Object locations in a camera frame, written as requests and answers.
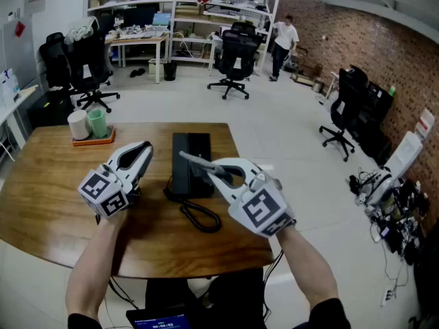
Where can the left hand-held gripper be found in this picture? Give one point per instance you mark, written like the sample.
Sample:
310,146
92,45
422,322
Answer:
103,197

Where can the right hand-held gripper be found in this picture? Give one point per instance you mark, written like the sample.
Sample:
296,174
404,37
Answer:
260,207

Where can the grey cloth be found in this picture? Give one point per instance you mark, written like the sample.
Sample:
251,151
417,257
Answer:
200,161

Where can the person's right forearm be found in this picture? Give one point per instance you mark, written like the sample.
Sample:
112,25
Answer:
305,262

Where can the person's left forearm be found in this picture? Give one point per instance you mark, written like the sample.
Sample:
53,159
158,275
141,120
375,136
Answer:
92,262

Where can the orange tray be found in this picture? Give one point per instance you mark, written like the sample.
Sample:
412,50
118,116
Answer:
92,140

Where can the green plastic cup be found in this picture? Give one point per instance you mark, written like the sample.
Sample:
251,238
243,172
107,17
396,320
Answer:
97,123

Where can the white cylindrical container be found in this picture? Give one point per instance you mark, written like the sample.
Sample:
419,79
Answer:
78,125

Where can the black slipper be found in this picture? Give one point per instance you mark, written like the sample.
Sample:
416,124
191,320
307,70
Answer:
141,71
133,74

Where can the black waste bin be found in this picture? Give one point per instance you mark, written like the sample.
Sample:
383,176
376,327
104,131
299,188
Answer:
170,71

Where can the white storage box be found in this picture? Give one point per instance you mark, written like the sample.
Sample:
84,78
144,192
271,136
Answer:
156,66

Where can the black equipment case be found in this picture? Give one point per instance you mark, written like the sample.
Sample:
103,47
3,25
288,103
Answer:
48,110

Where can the black office chair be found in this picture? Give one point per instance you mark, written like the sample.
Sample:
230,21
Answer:
236,53
346,98
55,60
87,67

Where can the person's black trousers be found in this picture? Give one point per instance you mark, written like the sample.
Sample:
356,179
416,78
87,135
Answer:
226,296

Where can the wood top white desk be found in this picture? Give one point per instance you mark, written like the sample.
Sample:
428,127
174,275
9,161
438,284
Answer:
140,40

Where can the metal pot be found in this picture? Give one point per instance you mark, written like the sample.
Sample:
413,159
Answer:
318,87

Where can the wooden crate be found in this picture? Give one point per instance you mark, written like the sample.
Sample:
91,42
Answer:
307,70

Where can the white stool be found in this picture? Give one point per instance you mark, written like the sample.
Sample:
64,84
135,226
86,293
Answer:
332,84

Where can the pale green jacket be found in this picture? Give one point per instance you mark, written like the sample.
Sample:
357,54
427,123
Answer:
80,29

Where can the silver laptop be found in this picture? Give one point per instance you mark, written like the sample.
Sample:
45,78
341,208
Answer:
160,21

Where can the black monitor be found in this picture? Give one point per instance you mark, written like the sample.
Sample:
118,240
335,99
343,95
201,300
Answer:
139,17

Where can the black cabinet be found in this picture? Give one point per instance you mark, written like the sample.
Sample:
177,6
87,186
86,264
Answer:
375,115

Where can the grey metal cabinet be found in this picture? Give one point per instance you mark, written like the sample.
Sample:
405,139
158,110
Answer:
17,57

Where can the white metal shelf rack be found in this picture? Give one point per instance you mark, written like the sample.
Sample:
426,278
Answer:
226,5
130,2

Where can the black tablet with blue screen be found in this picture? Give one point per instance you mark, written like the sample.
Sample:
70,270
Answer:
161,320

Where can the white robot machine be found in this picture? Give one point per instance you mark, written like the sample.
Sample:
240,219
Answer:
404,159

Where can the red paper note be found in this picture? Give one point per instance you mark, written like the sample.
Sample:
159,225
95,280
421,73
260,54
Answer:
19,28

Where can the green bottle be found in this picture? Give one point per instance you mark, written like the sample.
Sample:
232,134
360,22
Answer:
391,91

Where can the white power strip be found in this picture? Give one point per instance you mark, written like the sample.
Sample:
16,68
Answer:
387,296

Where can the white and red poster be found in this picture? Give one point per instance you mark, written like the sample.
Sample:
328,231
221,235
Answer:
425,123

